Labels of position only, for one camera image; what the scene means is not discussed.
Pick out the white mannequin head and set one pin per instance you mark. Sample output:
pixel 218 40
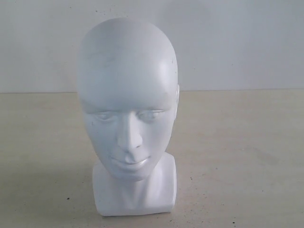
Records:
pixel 129 93

